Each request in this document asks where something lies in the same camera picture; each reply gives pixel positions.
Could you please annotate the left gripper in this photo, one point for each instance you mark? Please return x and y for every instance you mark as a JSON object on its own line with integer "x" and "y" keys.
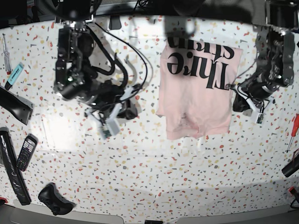
{"x": 251, "y": 93}

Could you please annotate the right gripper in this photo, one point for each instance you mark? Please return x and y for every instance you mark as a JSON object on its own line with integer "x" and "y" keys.
{"x": 103, "y": 96}

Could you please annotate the pink T-shirt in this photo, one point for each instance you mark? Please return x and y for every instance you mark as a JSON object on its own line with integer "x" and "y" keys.
{"x": 194, "y": 94}

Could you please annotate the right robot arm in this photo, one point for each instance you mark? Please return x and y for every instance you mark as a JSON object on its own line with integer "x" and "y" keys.
{"x": 76, "y": 42}

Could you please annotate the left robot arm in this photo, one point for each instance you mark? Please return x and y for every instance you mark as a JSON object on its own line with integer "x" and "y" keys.
{"x": 276, "y": 70}

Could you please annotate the terrazzo pattern tablecloth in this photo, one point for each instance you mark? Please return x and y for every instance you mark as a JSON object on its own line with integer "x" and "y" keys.
{"x": 139, "y": 174}

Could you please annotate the black cylindrical tool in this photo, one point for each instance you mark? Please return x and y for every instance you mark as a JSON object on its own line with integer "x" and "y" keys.
{"x": 291, "y": 167}

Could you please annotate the red and black clamp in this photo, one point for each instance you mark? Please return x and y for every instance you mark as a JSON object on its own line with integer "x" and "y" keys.
{"x": 295, "y": 203}

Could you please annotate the black stapler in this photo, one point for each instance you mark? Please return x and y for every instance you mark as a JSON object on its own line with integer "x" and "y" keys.
{"x": 19, "y": 107}

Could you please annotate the teal highlighter marker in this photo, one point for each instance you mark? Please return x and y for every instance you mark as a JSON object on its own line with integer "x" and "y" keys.
{"x": 14, "y": 76}

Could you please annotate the black game controller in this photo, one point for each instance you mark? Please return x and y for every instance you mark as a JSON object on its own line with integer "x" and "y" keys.
{"x": 58, "y": 205}

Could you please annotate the long black bar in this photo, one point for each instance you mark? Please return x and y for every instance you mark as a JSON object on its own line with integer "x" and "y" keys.
{"x": 9, "y": 161}

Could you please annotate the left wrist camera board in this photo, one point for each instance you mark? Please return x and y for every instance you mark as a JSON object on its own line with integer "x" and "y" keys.
{"x": 257, "y": 117}

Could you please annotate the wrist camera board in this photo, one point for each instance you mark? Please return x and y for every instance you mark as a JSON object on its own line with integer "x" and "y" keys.
{"x": 109, "y": 128}
{"x": 257, "y": 117}

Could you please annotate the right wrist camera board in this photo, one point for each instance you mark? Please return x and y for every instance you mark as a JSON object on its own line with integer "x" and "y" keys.
{"x": 109, "y": 128}

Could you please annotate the red-handled screwdriver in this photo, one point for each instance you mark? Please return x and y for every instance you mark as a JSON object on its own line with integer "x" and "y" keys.
{"x": 294, "y": 130}

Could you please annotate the black mount bracket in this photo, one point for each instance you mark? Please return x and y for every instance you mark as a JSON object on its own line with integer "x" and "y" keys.
{"x": 115, "y": 22}

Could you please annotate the black cordless phone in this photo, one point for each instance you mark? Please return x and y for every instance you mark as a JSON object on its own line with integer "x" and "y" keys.
{"x": 26, "y": 152}

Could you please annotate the clear-handled screwdriver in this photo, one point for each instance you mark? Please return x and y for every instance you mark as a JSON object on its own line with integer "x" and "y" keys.
{"x": 6, "y": 56}

